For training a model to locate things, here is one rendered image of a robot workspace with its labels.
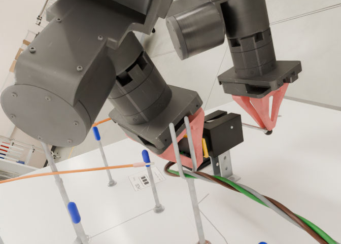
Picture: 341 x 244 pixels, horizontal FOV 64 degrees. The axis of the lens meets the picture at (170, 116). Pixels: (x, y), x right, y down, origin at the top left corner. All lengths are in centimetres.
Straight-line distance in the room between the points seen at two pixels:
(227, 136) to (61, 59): 24
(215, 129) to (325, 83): 148
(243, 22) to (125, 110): 19
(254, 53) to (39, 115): 27
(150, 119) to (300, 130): 33
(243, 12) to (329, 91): 142
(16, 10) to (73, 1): 834
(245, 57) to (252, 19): 5
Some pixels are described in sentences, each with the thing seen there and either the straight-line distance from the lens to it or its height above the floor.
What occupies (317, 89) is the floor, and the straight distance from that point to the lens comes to 180.
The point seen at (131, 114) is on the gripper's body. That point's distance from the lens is 26.
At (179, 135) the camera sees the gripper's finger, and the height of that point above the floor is 123.
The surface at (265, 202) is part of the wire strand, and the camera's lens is 19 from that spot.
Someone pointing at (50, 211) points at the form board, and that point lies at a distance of 45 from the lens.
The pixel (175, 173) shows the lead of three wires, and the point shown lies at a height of 122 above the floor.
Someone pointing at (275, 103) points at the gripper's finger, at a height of 106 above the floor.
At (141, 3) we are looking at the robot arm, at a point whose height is 133.
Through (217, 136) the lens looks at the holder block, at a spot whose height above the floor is 115.
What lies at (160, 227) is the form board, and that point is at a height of 118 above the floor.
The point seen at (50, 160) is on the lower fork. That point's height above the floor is 132.
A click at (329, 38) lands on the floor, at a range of 196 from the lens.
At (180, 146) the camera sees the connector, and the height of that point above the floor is 119.
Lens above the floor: 137
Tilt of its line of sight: 28 degrees down
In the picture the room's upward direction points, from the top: 65 degrees counter-clockwise
